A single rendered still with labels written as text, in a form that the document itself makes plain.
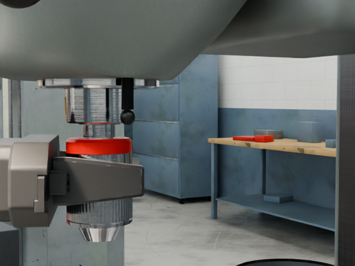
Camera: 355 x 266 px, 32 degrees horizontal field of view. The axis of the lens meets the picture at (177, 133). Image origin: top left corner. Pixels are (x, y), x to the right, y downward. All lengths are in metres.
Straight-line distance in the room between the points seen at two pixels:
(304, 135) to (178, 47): 5.90
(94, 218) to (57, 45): 0.13
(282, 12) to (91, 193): 0.18
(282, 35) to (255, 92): 7.03
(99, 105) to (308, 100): 6.33
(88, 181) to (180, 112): 7.26
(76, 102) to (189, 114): 7.31
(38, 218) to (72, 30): 0.12
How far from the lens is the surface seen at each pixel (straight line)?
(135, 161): 0.47
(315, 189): 6.69
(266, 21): 0.45
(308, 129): 6.22
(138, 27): 0.38
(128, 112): 0.40
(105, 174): 0.42
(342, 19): 0.42
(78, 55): 0.38
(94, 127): 0.44
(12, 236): 0.92
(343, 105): 0.77
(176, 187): 7.81
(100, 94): 0.42
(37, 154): 0.40
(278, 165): 7.15
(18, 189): 0.39
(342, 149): 0.77
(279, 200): 6.58
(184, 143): 7.71
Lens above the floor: 1.30
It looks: 3 degrees down
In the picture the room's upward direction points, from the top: straight up
